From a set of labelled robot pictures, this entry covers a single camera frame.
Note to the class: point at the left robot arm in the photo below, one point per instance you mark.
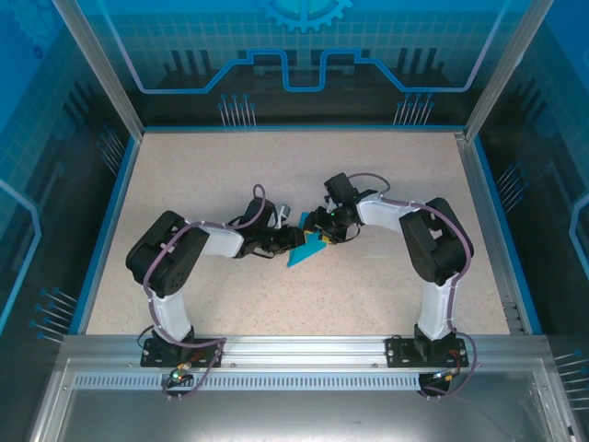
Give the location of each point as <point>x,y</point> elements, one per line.
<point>161,258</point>

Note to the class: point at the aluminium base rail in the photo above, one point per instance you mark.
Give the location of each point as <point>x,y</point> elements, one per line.
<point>299,347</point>

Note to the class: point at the blue circuit print panel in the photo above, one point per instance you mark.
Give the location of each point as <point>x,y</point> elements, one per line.
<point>552,184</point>
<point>46,184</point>

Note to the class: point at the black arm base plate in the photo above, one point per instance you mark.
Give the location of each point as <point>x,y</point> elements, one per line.
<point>398,352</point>
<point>152,354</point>

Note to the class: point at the gear print enclosure panel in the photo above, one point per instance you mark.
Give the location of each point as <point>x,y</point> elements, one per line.
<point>294,46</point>

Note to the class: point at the aluminium corner post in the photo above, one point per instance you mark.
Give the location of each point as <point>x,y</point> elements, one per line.
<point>501,69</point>
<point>101,69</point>

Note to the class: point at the blue paper sheet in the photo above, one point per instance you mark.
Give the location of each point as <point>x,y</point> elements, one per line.
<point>303,255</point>

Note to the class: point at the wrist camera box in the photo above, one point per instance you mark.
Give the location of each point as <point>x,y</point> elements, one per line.
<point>285,212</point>
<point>327,200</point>

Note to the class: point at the grooved aluminium table rail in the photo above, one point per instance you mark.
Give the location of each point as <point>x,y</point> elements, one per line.
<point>483,230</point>

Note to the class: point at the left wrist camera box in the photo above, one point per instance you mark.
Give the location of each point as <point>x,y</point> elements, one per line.
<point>285,212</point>

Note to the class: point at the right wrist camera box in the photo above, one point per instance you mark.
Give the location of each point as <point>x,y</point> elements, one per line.
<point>327,200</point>

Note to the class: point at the metal tray sheet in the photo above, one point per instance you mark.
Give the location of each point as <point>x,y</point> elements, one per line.
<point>294,419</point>

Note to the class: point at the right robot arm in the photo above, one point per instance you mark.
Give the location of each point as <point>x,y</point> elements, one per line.
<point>437,248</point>

